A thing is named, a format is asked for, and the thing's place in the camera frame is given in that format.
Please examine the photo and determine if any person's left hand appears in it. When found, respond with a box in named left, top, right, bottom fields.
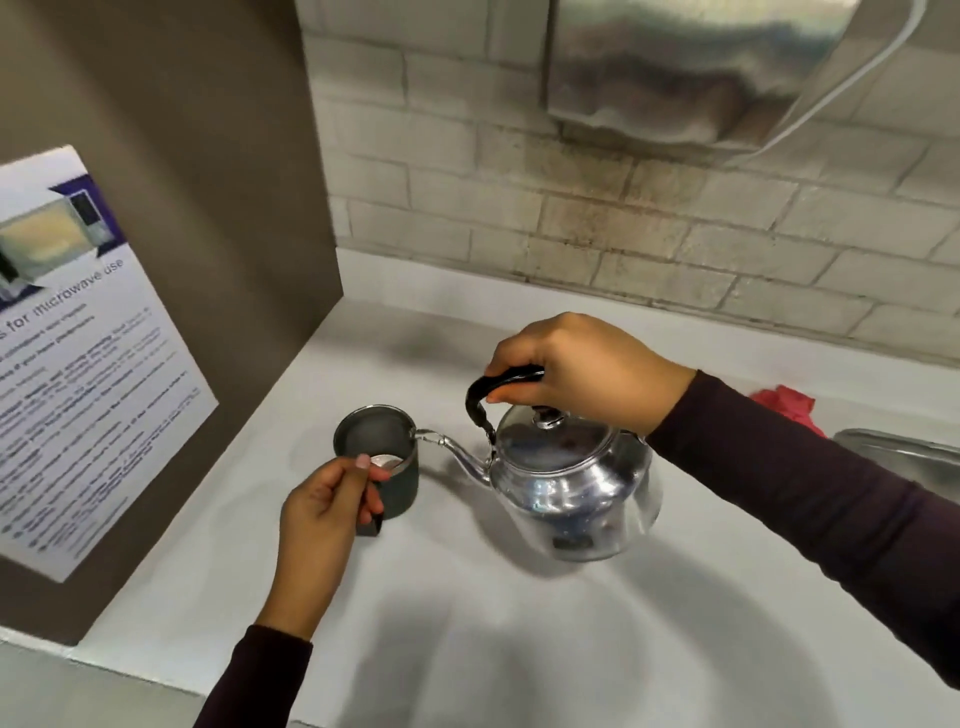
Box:
left=255, top=453, right=393, bottom=642

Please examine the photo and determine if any person's right hand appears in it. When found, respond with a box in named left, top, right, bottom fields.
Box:
left=483, top=312, right=698, bottom=438

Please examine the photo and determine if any grey metal mug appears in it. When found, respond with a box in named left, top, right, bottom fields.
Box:
left=333, top=405, right=420, bottom=537

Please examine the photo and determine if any silver metal kettle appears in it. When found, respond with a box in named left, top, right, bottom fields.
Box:
left=414, top=364, right=664, bottom=563

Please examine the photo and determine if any person's right forearm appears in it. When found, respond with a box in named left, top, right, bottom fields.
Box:
left=646, top=370, right=960, bottom=690

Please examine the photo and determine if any person's left forearm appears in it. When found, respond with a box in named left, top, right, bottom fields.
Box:
left=193, top=624, right=314, bottom=728

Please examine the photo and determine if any red cloth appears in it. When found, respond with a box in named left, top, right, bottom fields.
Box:
left=750, top=384, right=828, bottom=438

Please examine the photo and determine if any white instruction poster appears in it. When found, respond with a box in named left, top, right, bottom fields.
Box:
left=0, top=144, right=220, bottom=584

